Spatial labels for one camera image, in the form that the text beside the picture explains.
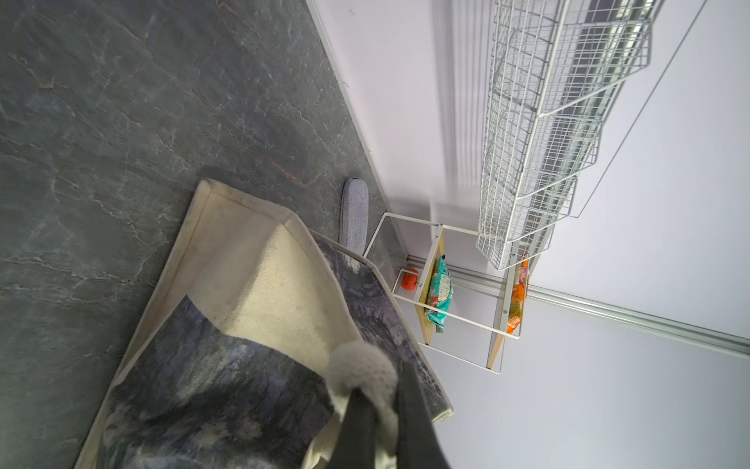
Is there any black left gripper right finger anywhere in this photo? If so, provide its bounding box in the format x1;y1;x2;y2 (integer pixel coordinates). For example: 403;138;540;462
396;362;449;469

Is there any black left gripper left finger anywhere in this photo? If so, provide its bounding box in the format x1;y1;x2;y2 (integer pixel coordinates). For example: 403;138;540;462
327;389;376;469

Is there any cream canvas grocery bag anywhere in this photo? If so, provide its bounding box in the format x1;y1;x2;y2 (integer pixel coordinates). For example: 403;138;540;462
76;179;454;468

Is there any teal snack bag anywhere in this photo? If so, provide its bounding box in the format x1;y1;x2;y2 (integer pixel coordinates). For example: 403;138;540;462
425;255;453;333

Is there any orange pink snack bag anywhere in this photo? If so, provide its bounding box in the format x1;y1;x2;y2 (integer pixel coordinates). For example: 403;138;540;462
507;259;529;334

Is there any white metal wooden shelf rack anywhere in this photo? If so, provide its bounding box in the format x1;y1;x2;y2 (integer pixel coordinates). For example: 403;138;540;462
365;211;537;374

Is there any grey fabric glasses case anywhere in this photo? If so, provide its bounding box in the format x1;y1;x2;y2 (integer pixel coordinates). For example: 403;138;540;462
339;178;369;255

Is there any white wire wall basket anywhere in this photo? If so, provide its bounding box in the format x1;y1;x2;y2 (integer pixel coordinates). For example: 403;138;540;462
477;1;661;271

